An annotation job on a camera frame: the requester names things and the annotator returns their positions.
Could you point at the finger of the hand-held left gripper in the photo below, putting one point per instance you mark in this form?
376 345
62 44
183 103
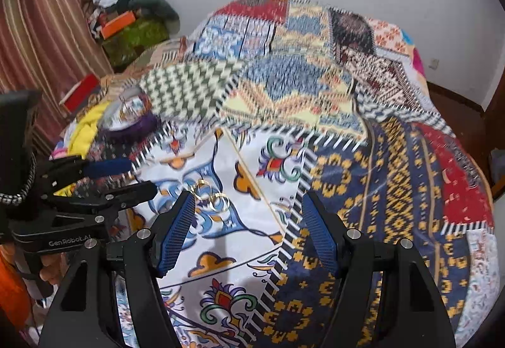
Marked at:
130 192
114 165

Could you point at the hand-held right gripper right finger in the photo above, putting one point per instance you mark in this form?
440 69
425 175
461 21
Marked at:
319 235

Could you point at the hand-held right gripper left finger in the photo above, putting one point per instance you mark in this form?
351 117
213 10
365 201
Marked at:
175 237

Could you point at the heart-shaped purple jewelry box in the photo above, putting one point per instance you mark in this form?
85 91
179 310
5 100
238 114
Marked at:
138 127

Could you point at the person's left hand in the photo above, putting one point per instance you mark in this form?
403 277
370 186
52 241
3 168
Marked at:
51 269

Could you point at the yellow cloth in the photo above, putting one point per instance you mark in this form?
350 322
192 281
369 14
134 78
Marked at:
88 127

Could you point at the red box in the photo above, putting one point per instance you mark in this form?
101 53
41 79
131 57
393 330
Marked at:
81 91

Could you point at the patchwork printed blanket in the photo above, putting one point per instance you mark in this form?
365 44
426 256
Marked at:
315 135

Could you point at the striped beige blanket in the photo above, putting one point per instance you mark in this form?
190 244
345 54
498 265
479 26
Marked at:
165 54

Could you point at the green patterned cloth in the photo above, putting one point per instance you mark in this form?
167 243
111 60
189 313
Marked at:
134 42

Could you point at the orange box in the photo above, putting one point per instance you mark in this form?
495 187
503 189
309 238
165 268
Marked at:
117 24

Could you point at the striped red curtain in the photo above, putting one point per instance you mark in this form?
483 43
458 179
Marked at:
43 24

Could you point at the dark grey cloth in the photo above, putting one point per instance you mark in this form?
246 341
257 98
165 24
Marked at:
158 5

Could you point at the pink floral fleece blanket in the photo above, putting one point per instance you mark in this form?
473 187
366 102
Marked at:
414 52

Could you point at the white wall socket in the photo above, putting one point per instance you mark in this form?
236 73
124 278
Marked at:
434 64

